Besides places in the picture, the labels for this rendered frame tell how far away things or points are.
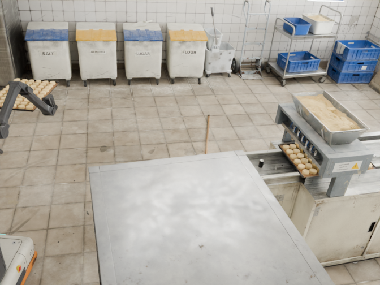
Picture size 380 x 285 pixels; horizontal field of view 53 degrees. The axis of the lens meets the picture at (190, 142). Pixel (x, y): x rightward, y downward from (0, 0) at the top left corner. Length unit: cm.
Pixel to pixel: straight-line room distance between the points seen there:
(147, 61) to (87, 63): 83
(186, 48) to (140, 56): 67
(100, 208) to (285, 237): 46
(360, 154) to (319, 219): 57
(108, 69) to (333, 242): 386
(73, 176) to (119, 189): 302
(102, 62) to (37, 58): 85
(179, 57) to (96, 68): 120
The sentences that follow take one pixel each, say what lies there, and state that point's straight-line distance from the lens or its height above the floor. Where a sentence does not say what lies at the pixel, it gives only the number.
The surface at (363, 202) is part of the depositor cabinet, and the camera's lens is 301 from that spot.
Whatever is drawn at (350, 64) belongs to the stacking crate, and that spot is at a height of 33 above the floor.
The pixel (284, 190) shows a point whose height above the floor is 77.
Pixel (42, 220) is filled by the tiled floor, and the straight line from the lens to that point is 365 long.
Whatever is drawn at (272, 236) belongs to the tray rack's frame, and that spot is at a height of 182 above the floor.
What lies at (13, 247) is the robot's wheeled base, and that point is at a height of 28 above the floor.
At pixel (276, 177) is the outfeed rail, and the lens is 270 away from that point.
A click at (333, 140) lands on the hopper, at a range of 261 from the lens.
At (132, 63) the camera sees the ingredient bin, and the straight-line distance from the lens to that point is 567.
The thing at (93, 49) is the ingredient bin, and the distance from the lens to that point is 556.
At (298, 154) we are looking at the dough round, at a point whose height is 92.
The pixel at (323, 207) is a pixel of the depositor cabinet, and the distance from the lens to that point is 282.
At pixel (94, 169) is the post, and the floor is 182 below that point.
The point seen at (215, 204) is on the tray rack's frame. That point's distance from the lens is 102.
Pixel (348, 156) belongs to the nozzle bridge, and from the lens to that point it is 259.
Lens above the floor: 250
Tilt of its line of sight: 34 degrees down
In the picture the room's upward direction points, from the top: 5 degrees clockwise
